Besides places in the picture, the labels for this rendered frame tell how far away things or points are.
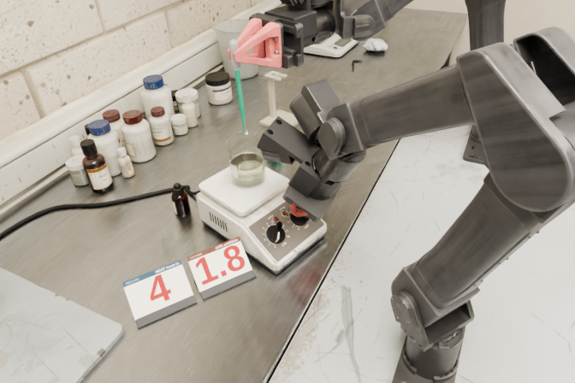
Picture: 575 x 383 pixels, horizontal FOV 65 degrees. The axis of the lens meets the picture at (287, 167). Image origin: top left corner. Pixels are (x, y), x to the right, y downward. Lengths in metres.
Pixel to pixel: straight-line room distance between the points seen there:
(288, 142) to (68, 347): 0.42
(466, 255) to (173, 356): 0.41
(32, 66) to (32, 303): 0.50
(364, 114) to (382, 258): 0.34
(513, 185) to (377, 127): 0.18
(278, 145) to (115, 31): 0.69
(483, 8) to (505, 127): 0.59
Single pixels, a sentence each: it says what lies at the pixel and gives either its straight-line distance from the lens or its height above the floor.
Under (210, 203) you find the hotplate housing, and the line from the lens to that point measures 0.79.
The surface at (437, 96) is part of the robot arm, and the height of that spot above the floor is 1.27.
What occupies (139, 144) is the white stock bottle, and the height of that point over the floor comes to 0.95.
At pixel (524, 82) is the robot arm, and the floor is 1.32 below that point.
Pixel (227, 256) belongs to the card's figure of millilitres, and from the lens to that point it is 0.75.
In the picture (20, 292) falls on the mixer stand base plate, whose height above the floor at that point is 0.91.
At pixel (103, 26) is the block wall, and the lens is 1.19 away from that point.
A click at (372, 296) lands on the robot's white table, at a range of 0.72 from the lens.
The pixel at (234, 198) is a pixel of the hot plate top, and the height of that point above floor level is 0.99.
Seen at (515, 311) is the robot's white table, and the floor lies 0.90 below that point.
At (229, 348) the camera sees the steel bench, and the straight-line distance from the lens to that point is 0.67.
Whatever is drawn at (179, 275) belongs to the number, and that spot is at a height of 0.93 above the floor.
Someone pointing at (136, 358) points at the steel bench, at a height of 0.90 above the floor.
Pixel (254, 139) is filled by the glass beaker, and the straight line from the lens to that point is 0.78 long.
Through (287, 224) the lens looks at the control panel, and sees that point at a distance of 0.76.
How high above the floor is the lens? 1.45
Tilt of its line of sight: 35 degrees down
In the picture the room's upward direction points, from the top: 3 degrees counter-clockwise
